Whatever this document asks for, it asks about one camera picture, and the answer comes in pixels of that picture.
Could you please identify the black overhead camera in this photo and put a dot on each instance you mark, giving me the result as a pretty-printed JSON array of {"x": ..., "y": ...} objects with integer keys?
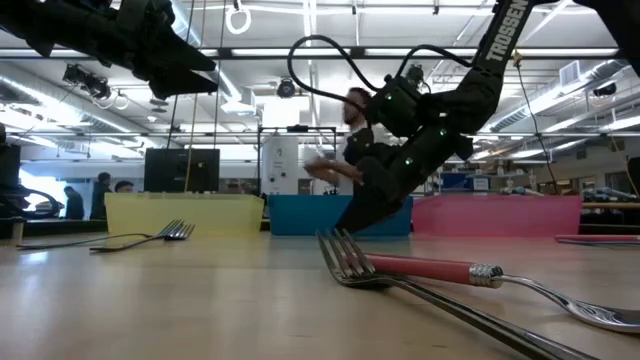
[{"x": 415, "y": 75}]

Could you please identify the yellow plastic bin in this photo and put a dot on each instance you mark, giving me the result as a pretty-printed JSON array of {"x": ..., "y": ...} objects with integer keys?
[{"x": 200, "y": 215}]

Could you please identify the white cylindrical machine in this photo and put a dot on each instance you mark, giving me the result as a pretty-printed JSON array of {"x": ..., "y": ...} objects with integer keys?
[{"x": 280, "y": 165}]

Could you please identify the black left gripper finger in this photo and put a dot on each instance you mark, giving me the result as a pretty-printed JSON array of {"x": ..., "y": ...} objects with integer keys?
[
  {"x": 180, "y": 85},
  {"x": 185, "y": 57}
]

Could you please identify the overhead light bar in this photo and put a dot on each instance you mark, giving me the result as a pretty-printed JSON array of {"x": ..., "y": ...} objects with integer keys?
[{"x": 290, "y": 51}]

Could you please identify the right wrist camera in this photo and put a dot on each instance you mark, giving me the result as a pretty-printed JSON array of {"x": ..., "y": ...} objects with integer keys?
[{"x": 400, "y": 107}]

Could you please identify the black monitor panel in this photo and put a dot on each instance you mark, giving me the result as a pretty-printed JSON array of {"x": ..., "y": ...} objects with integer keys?
[{"x": 170, "y": 170}]

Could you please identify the person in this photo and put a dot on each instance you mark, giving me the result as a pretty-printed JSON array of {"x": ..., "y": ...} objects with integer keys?
[
  {"x": 74, "y": 205},
  {"x": 356, "y": 107},
  {"x": 101, "y": 195},
  {"x": 124, "y": 187}
]

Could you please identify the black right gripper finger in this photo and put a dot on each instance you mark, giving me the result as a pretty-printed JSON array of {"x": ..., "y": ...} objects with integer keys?
[
  {"x": 372, "y": 167},
  {"x": 375, "y": 200}
]

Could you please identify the black dome camera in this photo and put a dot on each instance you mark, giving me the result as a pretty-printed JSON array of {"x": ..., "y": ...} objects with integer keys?
[{"x": 286, "y": 89}]

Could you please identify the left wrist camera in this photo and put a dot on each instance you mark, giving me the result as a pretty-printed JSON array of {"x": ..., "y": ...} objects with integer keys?
[{"x": 132, "y": 12}]

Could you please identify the silver metal fork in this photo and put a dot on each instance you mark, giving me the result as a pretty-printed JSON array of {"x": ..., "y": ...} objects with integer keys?
[
  {"x": 169, "y": 229},
  {"x": 361, "y": 280},
  {"x": 184, "y": 233}
]

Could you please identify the wooden workbench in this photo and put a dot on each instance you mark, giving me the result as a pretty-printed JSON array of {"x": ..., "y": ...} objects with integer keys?
[{"x": 610, "y": 205}]

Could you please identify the white air vent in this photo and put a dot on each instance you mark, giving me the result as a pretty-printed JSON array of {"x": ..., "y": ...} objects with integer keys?
[{"x": 570, "y": 72}]

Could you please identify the black metal frame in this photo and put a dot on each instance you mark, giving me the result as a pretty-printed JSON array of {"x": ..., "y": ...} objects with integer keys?
[{"x": 300, "y": 128}]

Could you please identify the blue grey tubes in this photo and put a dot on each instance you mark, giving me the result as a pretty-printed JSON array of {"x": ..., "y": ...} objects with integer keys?
[{"x": 607, "y": 194}]

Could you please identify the black ceiling device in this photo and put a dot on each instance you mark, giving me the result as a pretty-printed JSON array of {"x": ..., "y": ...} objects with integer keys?
[
  {"x": 605, "y": 90},
  {"x": 85, "y": 80}
]

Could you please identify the black background equipment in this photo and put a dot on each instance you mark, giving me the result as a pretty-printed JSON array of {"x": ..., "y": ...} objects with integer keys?
[{"x": 10, "y": 165}]

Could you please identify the small grey post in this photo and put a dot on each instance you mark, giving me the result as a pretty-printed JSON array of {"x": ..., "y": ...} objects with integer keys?
[{"x": 17, "y": 232}]

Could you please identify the silver ventilation duct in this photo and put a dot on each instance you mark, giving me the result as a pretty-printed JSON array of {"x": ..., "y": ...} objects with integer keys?
[
  {"x": 30, "y": 95},
  {"x": 550, "y": 95}
]

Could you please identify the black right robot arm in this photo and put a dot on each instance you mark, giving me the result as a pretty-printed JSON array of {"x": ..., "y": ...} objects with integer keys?
[{"x": 505, "y": 35}]

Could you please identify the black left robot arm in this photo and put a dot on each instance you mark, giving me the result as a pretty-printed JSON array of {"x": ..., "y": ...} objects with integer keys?
[{"x": 50, "y": 20}]

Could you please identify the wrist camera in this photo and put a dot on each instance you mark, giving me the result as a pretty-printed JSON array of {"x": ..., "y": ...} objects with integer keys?
[
  {"x": 400, "y": 107},
  {"x": 132, "y": 12}
]

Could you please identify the pink plastic bin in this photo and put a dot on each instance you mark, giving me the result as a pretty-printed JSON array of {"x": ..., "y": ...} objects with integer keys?
[{"x": 500, "y": 215}]

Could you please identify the blue plastic bin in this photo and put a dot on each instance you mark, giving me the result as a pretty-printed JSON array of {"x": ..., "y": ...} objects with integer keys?
[{"x": 300, "y": 215}]

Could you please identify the blue storage crate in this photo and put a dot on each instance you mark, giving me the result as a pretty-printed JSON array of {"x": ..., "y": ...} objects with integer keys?
[{"x": 452, "y": 181}]

